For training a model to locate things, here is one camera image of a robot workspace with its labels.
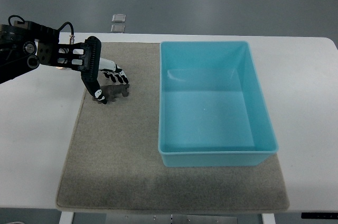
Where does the grey felt mat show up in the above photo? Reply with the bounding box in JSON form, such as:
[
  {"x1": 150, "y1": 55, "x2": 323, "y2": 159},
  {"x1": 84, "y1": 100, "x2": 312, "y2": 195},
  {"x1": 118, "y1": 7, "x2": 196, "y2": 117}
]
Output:
[{"x1": 55, "y1": 43, "x2": 289, "y2": 214}]

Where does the black table control panel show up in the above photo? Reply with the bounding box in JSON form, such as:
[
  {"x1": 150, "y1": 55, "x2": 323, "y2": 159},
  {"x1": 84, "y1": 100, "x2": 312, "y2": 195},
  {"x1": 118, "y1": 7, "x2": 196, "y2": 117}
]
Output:
[{"x1": 301, "y1": 212, "x2": 338, "y2": 220}]

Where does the lower floor socket plate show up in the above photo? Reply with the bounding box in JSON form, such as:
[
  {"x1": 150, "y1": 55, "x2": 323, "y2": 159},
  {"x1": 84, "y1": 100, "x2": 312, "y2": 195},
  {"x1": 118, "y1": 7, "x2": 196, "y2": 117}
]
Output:
[{"x1": 111, "y1": 24, "x2": 125, "y2": 33}]

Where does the brown toy hippo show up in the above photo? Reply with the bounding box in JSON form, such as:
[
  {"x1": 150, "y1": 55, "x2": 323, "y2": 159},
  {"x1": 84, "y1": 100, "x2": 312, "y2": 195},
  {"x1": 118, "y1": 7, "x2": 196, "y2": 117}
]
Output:
[{"x1": 92, "y1": 83, "x2": 129, "y2": 104}]

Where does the floor socket plate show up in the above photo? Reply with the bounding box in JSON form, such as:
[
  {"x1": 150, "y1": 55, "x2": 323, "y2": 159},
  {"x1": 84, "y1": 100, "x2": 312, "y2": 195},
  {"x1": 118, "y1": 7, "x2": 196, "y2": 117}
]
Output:
[
  {"x1": 111, "y1": 24, "x2": 125, "y2": 33},
  {"x1": 111, "y1": 14, "x2": 126, "y2": 23}
]

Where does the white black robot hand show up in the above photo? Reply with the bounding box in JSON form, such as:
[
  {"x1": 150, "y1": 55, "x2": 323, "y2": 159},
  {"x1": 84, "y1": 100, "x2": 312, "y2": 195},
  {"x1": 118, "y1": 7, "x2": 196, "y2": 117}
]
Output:
[{"x1": 81, "y1": 36, "x2": 129, "y2": 104}]

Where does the blue plastic box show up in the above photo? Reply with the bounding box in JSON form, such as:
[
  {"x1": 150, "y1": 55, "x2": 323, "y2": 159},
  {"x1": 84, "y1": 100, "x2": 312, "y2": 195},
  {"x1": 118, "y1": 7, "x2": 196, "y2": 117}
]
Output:
[{"x1": 158, "y1": 41, "x2": 278, "y2": 167}]

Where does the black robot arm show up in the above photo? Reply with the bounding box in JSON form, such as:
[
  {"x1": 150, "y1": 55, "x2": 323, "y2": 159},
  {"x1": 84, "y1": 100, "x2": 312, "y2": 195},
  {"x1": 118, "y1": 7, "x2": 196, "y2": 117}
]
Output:
[{"x1": 1, "y1": 15, "x2": 101, "y2": 83}]

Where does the upper floor socket plate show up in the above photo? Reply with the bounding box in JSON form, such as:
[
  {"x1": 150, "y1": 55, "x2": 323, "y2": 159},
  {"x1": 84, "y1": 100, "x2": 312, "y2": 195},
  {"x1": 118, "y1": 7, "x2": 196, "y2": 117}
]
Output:
[{"x1": 111, "y1": 14, "x2": 126, "y2": 23}]

